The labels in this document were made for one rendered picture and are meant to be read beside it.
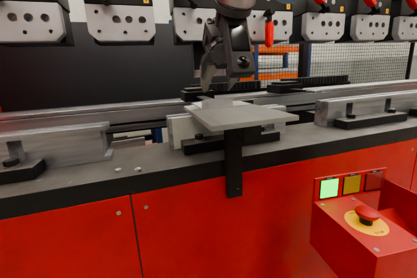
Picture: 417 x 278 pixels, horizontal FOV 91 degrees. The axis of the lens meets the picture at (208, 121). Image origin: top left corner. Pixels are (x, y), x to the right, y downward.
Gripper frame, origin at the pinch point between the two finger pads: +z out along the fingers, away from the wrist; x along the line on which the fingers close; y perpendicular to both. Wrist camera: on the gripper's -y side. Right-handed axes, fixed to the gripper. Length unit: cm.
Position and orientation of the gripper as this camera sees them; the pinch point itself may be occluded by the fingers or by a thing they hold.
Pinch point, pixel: (217, 89)
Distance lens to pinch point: 53.2
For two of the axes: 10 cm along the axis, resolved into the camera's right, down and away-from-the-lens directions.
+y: -2.5, -7.8, 5.7
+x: -9.6, 1.1, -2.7
